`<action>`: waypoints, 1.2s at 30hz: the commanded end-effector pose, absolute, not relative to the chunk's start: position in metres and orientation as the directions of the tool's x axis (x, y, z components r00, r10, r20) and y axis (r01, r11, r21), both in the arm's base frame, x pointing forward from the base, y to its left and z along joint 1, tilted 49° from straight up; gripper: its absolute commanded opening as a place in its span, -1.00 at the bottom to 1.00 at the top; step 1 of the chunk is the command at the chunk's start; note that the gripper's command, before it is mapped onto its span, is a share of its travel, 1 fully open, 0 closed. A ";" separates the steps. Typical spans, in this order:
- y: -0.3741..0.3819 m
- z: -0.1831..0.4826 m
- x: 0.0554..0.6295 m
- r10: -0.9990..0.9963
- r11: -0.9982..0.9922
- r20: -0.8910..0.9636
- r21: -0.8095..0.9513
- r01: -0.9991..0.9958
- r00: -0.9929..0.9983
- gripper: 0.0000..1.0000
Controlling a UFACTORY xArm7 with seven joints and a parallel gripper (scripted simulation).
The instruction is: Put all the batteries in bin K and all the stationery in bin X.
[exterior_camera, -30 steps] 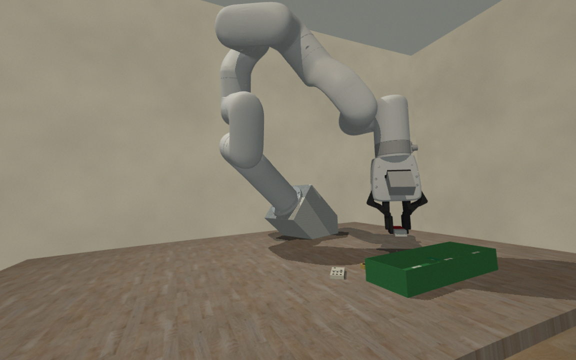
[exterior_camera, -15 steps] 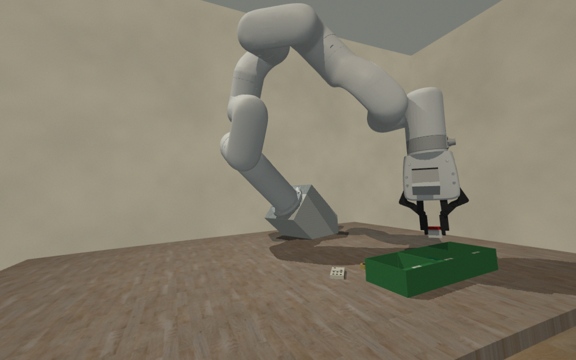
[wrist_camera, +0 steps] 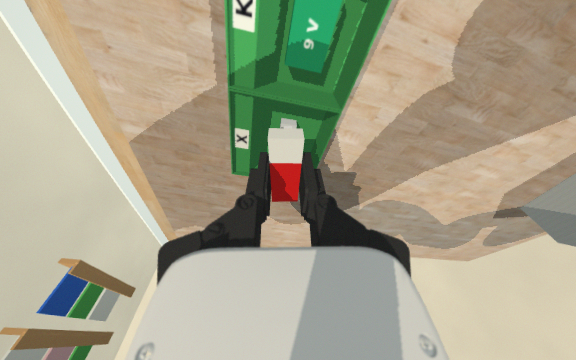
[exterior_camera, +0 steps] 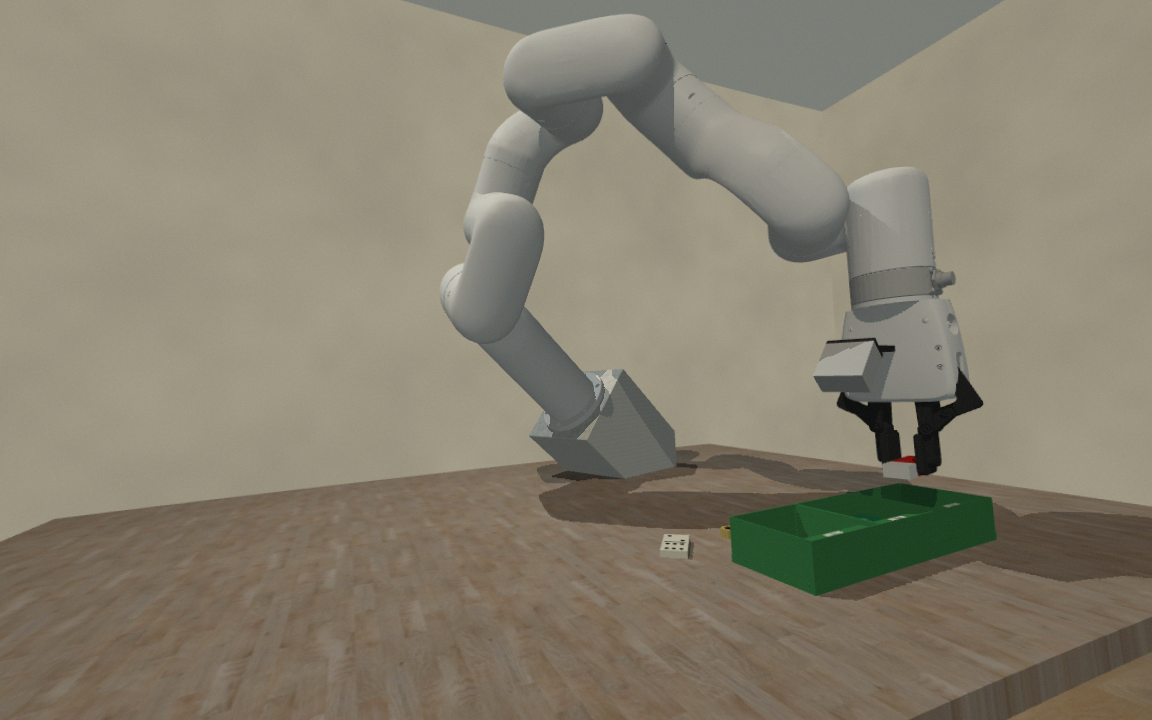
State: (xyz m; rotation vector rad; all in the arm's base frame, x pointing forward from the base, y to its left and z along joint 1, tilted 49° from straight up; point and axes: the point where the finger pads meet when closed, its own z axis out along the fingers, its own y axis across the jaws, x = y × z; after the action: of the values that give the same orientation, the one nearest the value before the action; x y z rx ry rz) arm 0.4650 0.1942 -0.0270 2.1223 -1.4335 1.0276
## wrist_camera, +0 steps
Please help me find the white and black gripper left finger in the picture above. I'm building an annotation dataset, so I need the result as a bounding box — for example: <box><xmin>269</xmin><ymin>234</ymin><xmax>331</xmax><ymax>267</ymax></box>
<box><xmin>157</xmin><ymin>152</ymin><xmax>271</xmax><ymax>286</ymax></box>

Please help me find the green 9v battery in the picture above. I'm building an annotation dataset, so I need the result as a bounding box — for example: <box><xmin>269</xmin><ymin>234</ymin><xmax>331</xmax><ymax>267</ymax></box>
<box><xmin>285</xmin><ymin>0</ymin><xmax>342</xmax><ymax>73</ymax></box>

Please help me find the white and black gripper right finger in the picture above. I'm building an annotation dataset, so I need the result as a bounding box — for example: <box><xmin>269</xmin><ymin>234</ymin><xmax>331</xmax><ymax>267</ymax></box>
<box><xmin>299</xmin><ymin>152</ymin><xmax>411</xmax><ymax>277</ymax></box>

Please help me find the green rack of bins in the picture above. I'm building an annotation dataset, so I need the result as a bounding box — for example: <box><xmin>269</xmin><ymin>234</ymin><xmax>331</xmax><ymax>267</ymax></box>
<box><xmin>224</xmin><ymin>0</ymin><xmax>392</xmax><ymax>176</ymax></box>

